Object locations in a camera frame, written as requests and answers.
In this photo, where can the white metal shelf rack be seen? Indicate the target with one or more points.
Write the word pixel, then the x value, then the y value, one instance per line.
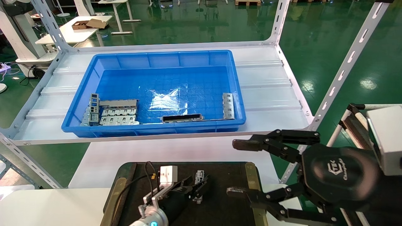
pixel 267 88

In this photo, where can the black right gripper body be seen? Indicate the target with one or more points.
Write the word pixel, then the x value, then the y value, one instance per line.
pixel 339 175

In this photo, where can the white work table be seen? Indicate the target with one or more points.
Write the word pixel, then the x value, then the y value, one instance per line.
pixel 69 34

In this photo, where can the perforated silver metal part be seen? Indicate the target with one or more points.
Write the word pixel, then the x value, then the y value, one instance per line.
pixel 199 176

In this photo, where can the open cardboard box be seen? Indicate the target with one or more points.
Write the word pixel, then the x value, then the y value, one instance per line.
pixel 94 23

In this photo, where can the white desk with legs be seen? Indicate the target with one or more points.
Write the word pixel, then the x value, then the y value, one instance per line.
pixel 116 15

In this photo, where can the white background machine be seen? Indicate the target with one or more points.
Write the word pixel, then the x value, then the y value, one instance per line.
pixel 22 34

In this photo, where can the grey upright perforated part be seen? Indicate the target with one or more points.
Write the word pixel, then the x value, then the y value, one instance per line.
pixel 94 106

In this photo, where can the clear plastic film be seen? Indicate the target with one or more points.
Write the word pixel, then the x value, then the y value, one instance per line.
pixel 163 99

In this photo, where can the dark long metal part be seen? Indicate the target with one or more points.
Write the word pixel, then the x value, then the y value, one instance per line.
pixel 182 118

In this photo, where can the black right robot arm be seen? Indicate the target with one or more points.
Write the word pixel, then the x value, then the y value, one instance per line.
pixel 389 201

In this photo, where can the wooden pallet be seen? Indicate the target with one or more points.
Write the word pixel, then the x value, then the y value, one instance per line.
pixel 248 2

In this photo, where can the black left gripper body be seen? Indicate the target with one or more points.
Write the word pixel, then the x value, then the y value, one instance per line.
pixel 177 201

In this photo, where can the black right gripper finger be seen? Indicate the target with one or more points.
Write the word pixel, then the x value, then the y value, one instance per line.
pixel 273 201
pixel 276 141

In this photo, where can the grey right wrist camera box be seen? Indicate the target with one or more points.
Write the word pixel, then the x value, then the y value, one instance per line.
pixel 386 138

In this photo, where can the blue plastic bin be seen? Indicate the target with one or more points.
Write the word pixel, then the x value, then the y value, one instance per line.
pixel 163 75

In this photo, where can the black container tray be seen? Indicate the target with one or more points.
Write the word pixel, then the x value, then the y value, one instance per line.
pixel 226 182

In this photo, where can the silver slotted metal bracket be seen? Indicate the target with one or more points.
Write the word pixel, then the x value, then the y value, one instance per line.
pixel 228 106

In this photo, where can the small grey metal part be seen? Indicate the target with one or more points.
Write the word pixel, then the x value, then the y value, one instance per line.
pixel 85 118

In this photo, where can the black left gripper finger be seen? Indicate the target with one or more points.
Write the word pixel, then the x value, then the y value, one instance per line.
pixel 185 182
pixel 201 190

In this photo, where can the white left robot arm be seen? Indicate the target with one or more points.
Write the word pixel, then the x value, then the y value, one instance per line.
pixel 150 219

